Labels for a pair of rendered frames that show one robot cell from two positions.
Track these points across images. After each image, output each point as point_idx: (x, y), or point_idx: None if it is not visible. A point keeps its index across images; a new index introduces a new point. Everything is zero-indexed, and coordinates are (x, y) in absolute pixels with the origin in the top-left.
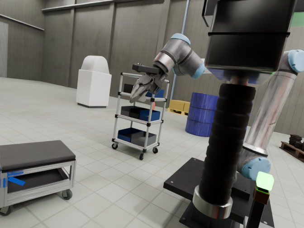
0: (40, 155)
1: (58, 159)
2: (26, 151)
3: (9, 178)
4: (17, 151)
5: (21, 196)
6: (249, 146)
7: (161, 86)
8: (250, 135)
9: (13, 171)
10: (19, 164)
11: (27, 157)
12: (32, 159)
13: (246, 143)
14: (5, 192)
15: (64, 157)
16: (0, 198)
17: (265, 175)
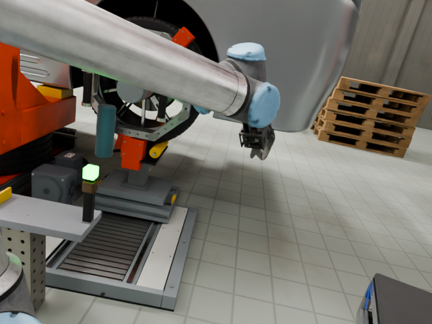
0: (399, 306)
1: (380, 317)
2: (423, 307)
3: (369, 288)
4: (429, 302)
5: (359, 321)
6: (11, 254)
7: (239, 132)
8: (2, 239)
9: (372, 285)
10: (377, 282)
11: (398, 296)
12: (386, 294)
13: (11, 260)
14: (362, 301)
15: (383, 322)
16: (360, 304)
17: (92, 166)
